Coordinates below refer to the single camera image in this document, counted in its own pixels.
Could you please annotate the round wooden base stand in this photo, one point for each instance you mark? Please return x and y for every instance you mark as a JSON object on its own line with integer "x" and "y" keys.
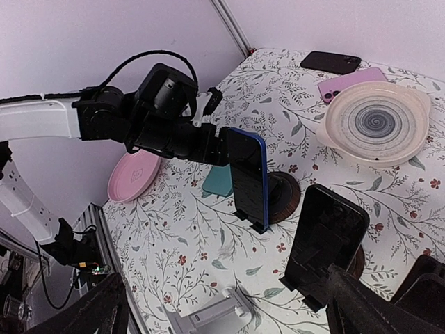
{"x": 355, "y": 269}

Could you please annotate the floral table mat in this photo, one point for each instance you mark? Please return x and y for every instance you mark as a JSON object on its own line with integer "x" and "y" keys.
{"x": 178, "y": 247}

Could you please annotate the blue phone face down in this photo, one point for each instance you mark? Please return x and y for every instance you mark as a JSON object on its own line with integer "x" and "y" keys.
{"x": 247, "y": 162}

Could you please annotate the pink phone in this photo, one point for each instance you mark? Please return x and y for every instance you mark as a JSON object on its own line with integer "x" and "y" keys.
{"x": 330, "y": 88}

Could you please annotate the left aluminium frame post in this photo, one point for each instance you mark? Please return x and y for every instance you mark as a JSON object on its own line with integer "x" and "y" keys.
{"x": 234, "y": 29}

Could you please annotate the teal phone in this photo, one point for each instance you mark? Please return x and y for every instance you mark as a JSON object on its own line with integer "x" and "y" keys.
{"x": 218, "y": 182}

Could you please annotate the white round dish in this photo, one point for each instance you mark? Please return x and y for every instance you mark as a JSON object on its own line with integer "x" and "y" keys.
{"x": 377, "y": 123}

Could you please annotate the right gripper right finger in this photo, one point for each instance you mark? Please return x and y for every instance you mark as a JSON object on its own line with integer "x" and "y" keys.
{"x": 354, "y": 308}

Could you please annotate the small black phone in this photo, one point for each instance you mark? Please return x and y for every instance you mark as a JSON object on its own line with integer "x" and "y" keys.
{"x": 423, "y": 288}

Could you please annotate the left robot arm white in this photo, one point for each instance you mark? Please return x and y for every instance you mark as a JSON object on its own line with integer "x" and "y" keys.
{"x": 58, "y": 150}

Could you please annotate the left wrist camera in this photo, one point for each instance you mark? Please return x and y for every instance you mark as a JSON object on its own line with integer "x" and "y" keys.
{"x": 206, "y": 104}

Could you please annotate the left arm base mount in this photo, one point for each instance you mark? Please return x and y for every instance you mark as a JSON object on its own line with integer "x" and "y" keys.
{"x": 79, "y": 250}

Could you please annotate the pink round object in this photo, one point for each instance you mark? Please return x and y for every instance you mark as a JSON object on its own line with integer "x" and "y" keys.
{"x": 132, "y": 176}

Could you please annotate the silver folding phone stand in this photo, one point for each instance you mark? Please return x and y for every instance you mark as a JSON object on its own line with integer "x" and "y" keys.
{"x": 227, "y": 312}

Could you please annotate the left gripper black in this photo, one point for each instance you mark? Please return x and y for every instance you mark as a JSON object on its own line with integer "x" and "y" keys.
{"x": 157, "y": 117}

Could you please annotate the black round folding stand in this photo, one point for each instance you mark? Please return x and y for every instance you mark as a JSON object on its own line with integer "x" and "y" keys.
{"x": 281, "y": 198}

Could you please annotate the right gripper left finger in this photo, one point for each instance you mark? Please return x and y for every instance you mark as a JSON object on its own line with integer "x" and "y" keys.
{"x": 104, "y": 309}

